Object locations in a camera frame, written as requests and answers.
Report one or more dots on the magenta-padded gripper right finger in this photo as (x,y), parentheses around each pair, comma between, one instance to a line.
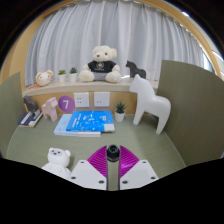
(136,173)

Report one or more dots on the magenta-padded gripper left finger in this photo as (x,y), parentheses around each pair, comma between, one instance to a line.
(90,173)

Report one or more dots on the white bear-shaped figurine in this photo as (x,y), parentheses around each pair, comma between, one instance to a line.
(58,160)

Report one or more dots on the bright blue book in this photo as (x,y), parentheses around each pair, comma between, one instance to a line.
(90,121)

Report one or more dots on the spiky potted plant white pot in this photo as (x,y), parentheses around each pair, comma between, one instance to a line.
(120,115)

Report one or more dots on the round purple number sign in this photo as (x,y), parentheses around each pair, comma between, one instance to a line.
(66,104)

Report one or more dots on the large white horse figurine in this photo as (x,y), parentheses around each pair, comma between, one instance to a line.
(150,100)

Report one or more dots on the pink horse figurine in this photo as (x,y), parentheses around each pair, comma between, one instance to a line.
(50,108)

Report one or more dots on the green desk divider panel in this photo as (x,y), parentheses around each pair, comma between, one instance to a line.
(10,113)
(193,110)

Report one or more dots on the light wooden shelf ledge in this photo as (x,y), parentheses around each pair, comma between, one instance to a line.
(66,87)

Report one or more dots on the dark grey horse figurine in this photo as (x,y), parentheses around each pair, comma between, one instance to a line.
(30,104)

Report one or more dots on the small potted plant white pot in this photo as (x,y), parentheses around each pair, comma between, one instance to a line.
(73,76)
(62,77)

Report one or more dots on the black horse figurine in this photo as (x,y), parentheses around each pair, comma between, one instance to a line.
(135,70)

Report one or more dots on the small cream plush toy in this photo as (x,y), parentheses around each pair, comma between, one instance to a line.
(44,78)

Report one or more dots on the cream teddy bear black shirt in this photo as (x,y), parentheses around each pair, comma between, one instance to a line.
(100,66)

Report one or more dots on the light grey curtain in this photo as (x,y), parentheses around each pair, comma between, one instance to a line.
(140,36)

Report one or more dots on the ceiling light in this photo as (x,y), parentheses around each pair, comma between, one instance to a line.
(185,14)

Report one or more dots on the white wall socket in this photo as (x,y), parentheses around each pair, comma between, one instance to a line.
(81,100)
(101,99)

